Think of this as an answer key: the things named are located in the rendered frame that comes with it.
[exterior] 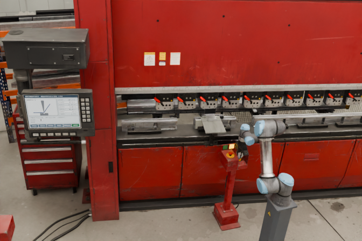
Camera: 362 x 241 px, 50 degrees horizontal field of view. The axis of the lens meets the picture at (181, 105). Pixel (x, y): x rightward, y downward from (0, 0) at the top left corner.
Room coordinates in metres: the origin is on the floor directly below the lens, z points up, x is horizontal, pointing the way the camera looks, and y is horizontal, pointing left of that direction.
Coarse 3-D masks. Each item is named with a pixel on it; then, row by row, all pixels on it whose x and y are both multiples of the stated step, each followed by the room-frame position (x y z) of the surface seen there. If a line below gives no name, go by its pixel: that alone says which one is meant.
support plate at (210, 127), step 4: (216, 116) 3.02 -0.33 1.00; (204, 120) 2.93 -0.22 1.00; (204, 124) 2.87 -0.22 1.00; (208, 124) 2.87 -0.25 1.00; (212, 124) 2.88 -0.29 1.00; (216, 124) 2.88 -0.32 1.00; (220, 124) 2.89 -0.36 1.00; (204, 128) 2.81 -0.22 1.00; (208, 128) 2.81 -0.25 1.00; (212, 128) 2.82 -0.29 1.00; (216, 128) 2.82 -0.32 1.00; (220, 128) 2.82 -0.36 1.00; (224, 128) 2.83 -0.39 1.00; (208, 132) 2.75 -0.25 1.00; (212, 132) 2.75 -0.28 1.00; (216, 132) 2.76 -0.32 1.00; (220, 132) 2.76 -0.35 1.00; (224, 132) 2.77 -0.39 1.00
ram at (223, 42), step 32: (128, 0) 2.87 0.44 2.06; (160, 0) 2.91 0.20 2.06; (192, 0) 2.96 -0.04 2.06; (224, 0) 3.02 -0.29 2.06; (256, 0) 3.08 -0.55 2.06; (288, 0) 3.14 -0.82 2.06; (320, 0) 3.20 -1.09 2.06; (128, 32) 2.87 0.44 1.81; (160, 32) 2.91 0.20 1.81; (192, 32) 2.95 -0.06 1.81; (224, 32) 3.00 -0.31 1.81; (256, 32) 3.04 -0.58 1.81; (288, 32) 3.09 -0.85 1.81; (320, 32) 3.14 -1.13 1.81; (352, 32) 3.19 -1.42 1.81; (128, 64) 2.87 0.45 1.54; (192, 64) 2.96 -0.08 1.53; (224, 64) 3.00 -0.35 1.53; (256, 64) 3.05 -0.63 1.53; (288, 64) 3.10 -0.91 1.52; (320, 64) 3.15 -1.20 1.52; (352, 64) 3.20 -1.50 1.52
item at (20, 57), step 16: (16, 32) 2.34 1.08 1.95; (32, 32) 2.36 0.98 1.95; (48, 32) 2.38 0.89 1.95; (64, 32) 2.40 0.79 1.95; (80, 32) 2.42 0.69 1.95; (16, 48) 2.21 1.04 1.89; (32, 48) 2.22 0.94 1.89; (48, 48) 2.23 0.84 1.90; (64, 48) 2.24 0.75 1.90; (80, 48) 2.26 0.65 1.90; (16, 64) 2.21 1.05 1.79; (32, 64) 2.22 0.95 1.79; (48, 64) 2.23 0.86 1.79; (64, 64) 2.24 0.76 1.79; (80, 64) 2.26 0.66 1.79; (16, 80) 2.30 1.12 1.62; (16, 96) 2.29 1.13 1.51
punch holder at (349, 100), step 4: (348, 92) 3.23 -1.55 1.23; (352, 92) 3.21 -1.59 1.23; (356, 92) 3.22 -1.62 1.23; (360, 92) 3.23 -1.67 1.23; (344, 96) 3.27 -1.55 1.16; (348, 96) 3.21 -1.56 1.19; (356, 96) 3.22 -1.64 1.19; (360, 96) 3.23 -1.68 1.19; (344, 100) 3.25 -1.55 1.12; (348, 100) 3.21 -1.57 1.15; (352, 100) 3.21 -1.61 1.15; (356, 100) 3.23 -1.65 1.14; (360, 100) 3.23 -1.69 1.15; (348, 104) 3.21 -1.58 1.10; (352, 104) 3.22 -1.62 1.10; (356, 104) 3.22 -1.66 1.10
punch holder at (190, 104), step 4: (180, 96) 2.94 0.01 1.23; (184, 96) 2.95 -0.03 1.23; (188, 96) 2.95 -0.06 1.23; (192, 96) 2.96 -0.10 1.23; (184, 100) 2.95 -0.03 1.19; (188, 100) 2.95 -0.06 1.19; (192, 100) 2.96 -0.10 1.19; (180, 104) 2.94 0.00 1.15; (188, 104) 2.97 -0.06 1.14; (192, 104) 2.97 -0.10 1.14; (180, 108) 2.94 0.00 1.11; (184, 108) 2.95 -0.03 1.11; (188, 108) 2.95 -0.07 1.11; (192, 108) 2.96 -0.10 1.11
